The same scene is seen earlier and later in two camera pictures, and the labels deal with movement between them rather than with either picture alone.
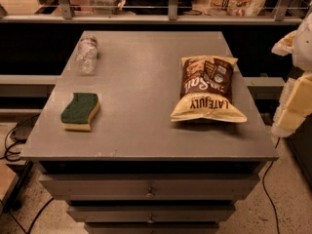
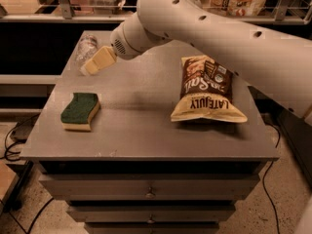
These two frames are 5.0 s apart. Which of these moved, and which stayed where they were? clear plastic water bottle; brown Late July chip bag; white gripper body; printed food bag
Moved: white gripper body
Stayed: printed food bag; clear plastic water bottle; brown Late July chip bag
